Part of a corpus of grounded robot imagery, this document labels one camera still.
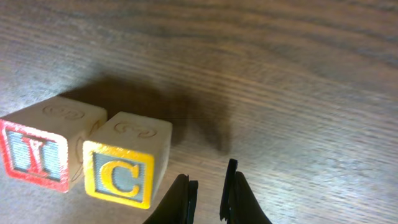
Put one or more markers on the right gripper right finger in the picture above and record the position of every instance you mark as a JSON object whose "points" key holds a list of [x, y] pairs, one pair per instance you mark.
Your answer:
{"points": [[238, 203]]}

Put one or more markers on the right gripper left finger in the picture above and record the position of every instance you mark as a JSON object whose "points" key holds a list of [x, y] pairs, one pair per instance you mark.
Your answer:
{"points": [[178, 204]]}

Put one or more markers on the yellow C block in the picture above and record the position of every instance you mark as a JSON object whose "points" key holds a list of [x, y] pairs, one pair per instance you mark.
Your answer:
{"points": [[125, 160]]}

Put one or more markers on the red I block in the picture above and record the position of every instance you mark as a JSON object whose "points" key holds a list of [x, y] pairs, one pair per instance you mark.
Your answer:
{"points": [[42, 143]]}

